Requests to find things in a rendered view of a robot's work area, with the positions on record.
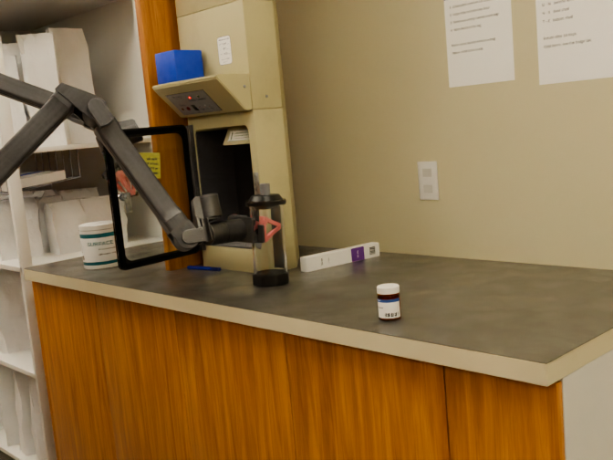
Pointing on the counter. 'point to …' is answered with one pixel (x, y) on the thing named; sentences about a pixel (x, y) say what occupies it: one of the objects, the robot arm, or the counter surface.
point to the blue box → (179, 66)
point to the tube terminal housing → (269, 88)
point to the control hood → (226, 91)
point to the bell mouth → (237, 135)
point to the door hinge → (194, 168)
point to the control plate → (193, 102)
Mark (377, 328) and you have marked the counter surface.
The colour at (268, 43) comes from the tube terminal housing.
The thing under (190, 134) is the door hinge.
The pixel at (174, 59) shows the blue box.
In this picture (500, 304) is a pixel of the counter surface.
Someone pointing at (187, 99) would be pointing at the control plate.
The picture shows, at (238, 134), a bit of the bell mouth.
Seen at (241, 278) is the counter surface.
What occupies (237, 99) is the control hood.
